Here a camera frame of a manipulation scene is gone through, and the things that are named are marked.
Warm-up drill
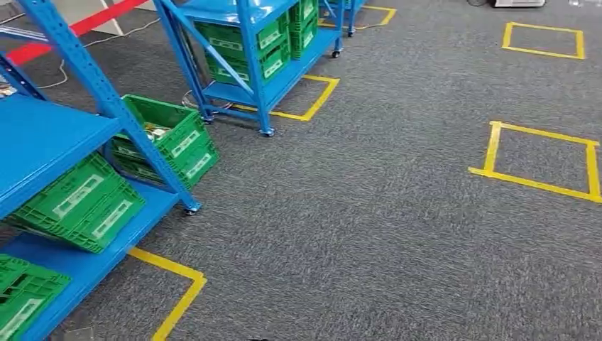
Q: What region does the open green plastic crate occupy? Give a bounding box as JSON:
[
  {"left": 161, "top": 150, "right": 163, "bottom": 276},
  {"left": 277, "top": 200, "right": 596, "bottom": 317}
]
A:
[{"left": 110, "top": 94, "right": 210, "bottom": 163}]

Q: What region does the white floor cable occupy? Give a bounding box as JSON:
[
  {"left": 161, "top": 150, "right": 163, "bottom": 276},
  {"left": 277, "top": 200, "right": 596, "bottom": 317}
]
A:
[{"left": 35, "top": 18, "right": 162, "bottom": 90}]

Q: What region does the white device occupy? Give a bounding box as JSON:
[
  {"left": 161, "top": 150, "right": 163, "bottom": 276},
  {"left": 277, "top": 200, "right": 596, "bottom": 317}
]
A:
[{"left": 493, "top": 0, "right": 547, "bottom": 9}]

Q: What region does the pale packaged item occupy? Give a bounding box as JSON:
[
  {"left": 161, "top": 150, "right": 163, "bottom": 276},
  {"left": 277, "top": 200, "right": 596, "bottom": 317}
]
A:
[{"left": 143, "top": 123, "right": 170, "bottom": 142}]

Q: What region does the green folding plastic crate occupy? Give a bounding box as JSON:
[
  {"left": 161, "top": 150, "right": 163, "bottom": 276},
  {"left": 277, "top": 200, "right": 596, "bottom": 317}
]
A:
[
  {"left": 195, "top": 11, "right": 289, "bottom": 60},
  {"left": 289, "top": 21, "right": 319, "bottom": 60},
  {"left": 288, "top": 0, "right": 317, "bottom": 31},
  {"left": 6, "top": 153, "right": 124, "bottom": 232},
  {"left": 112, "top": 139, "right": 221, "bottom": 192},
  {"left": 0, "top": 254, "right": 72, "bottom": 341},
  {"left": 47, "top": 180, "right": 146, "bottom": 254},
  {"left": 207, "top": 44, "right": 292, "bottom": 87}
]

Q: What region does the red barrier belt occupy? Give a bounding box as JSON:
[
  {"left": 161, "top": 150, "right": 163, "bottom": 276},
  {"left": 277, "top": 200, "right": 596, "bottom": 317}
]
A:
[{"left": 4, "top": 0, "right": 149, "bottom": 67}]

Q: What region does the blue metal shelving rack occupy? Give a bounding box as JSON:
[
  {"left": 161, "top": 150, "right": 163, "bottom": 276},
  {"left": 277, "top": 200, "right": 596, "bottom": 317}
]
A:
[
  {"left": 0, "top": 0, "right": 203, "bottom": 341},
  {"left": 153, "top": 0, "right": 346, "bottom": 139},
  {"left": 319, "top": 0, "right": 368, "bottom": 38}
]

